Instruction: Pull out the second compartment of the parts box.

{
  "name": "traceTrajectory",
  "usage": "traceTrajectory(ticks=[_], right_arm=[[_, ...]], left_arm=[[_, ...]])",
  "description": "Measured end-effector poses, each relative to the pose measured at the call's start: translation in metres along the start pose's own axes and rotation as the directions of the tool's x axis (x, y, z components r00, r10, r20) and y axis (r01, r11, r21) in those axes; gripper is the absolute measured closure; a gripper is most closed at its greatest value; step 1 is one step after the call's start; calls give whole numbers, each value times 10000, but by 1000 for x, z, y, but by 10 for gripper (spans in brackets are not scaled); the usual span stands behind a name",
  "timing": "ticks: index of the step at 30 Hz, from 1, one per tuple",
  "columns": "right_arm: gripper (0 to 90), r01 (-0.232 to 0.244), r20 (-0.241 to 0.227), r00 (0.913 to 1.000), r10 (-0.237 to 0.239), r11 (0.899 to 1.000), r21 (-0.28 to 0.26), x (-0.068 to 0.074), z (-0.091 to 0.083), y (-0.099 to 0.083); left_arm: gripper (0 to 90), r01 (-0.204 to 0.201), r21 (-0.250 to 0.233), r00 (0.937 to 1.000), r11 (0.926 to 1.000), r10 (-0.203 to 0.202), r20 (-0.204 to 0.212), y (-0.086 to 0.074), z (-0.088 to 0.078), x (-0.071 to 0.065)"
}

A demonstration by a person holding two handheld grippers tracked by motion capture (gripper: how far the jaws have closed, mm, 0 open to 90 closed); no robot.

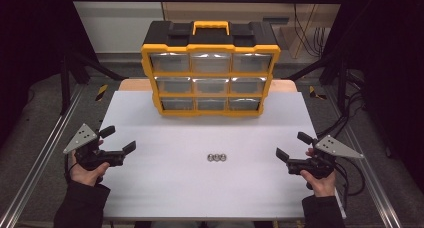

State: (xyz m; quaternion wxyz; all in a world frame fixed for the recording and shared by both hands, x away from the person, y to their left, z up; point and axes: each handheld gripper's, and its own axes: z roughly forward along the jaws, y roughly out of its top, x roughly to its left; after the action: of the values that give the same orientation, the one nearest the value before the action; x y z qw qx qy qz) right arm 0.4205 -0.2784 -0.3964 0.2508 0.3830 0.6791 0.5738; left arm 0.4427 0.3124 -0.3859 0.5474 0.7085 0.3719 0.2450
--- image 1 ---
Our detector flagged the person's right hand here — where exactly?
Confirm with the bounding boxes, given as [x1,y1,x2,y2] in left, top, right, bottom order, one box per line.
[299,169,337,198]

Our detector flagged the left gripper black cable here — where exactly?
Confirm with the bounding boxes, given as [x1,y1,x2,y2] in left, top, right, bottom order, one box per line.
[63,152,80,184]

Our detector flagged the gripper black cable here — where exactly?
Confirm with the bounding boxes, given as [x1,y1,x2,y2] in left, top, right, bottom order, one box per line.
[63,152,80,184]
[333,157,367,209]

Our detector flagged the black curtain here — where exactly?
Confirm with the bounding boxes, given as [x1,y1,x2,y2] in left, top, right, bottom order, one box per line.
[323,0,424,189]
[0,0,98,149]

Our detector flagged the aluminium rail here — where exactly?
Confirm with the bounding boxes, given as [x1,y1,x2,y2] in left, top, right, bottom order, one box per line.
[324,86,404,228]
[0,84,85,228]

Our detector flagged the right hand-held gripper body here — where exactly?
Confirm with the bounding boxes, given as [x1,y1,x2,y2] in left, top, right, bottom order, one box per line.
[285,134,365,180]

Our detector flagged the light wooden cabinet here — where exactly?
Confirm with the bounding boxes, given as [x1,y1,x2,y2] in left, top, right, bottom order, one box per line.
[159,0,348,60]

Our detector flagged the black floor cable bundle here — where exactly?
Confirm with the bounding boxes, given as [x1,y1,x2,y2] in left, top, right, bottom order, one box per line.
[315,69,368,139]

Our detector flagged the yellow black storage organizer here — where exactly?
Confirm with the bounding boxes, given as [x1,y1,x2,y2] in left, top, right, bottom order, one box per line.
[140,20,282,118]

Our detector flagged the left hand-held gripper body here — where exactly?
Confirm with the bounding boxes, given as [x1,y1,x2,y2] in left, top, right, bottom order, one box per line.
[62,122,127,172]

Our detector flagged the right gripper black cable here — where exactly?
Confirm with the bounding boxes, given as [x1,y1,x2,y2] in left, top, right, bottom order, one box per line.
[333,157,367,209]

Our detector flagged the white panel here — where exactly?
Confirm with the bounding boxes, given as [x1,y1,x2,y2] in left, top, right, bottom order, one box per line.
[66,0,165,54]

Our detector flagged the clear plastic drawer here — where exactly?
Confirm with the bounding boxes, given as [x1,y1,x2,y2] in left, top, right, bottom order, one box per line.
[189,51,233,74]

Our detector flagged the black metal stand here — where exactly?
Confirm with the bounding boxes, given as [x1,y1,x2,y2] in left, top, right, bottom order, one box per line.
[286,51,349,112]
[59,49,127,116]

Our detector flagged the person's left hand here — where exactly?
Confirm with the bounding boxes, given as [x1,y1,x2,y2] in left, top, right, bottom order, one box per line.
[68,153,111,188]

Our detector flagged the yellow black hazard tape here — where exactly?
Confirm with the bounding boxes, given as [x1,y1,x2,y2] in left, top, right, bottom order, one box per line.
[95,83,109,102]
[308,85,328,101]

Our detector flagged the light wooden board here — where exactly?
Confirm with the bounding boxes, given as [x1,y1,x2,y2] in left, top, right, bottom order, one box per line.
[118,78,298,93]

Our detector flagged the dark grey box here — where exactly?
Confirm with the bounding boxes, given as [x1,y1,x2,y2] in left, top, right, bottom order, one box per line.
[262,16,290,26]

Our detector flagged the black wall cable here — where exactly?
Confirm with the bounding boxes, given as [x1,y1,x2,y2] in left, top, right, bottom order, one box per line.
[291,0,326,57]

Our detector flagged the set of clear organizer drawers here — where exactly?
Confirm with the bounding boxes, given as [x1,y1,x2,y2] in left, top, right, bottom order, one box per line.
[148,51,274,111]

